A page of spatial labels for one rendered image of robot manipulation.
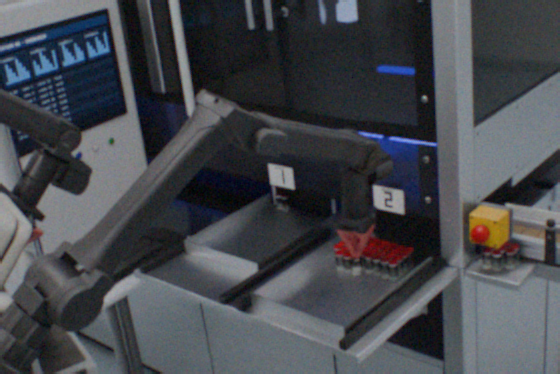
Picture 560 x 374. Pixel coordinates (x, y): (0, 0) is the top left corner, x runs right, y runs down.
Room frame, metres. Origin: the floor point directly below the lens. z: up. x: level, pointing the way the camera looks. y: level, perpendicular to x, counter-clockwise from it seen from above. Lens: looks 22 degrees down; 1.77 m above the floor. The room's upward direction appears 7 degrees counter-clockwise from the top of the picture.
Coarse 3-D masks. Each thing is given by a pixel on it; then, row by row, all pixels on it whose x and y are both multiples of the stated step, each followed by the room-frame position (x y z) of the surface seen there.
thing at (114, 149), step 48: (0, 0) 1.93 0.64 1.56; (48, 0) 2.02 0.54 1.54; (96, 0) 2.14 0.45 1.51; (0, 48) 1.88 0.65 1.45; (48, 48) 1.99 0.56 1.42; (96, 48) 2.11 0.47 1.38; (48, 96) 1.96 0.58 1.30; (96, 96) 2.08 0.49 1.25; (0, 144) 1.83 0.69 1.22; (96, 144) 2.06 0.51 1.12; (48, 192) 1.91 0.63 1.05; (96, 192) 2.03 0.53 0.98; (48, 240) 1.89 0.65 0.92
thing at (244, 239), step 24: (240, 216) 1.95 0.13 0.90; (264, 216) 1.96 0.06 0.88; (288, 216) 1.94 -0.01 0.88; (312, 216) 1.92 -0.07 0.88; (336, 216) 1.85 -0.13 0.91; (192, 240) 1.81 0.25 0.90; (216, 240) 1.84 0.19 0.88; (240, 240) 1.82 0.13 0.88; (264, 240) 1.81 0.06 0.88; (288, 240) 1.79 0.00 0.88; (240, 264) 1.66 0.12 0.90; (264, 264) 1.64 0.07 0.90
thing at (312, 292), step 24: (336, 240) 1.71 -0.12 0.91; (312, 264) 1.64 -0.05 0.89; (264, 288) 1.51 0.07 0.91; (288, 288) 1.54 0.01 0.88; (312, 288) 1.53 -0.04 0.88; (336, 288) 1.52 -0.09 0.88; (360, 288) 1.50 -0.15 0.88; (384, 288) 1.49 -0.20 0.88; (288, 312) 1.41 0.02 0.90; (312, 312) 1.43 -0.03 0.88; (336, 312) 1.42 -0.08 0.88; (360, 312) 1.35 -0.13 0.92; (336, 336) 1.32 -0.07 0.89
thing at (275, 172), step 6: (270, 168) 1.92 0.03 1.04; (276, 168) 1.91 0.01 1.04; (282, 168) 1.89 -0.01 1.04; (288, 168) 1.88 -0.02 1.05; (270, 174) 1.92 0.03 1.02; (276, 174) 1.91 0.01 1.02; (288, 174) 1.88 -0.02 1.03; (270, 180) 1.92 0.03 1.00; (276, 180) 1.91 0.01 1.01; (282, 180) 1.89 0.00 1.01; (288, 180) 1.88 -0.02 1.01; (282, 186) 1.90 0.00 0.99; (288, 186) 1.88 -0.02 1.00
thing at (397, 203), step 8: (376, 192) 1.69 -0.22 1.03; (392, 192) 1.66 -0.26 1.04; (400, 192) 1.64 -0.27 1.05; (376, 200) 1.69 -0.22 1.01; (384, 200) 1.67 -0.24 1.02; (392, 200) 1.66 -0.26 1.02; (400, 200) 1.64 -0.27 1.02; (384, 208) 1.67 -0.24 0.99; (392, 208) 1.66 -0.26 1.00; (400, 208) 1.64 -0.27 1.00
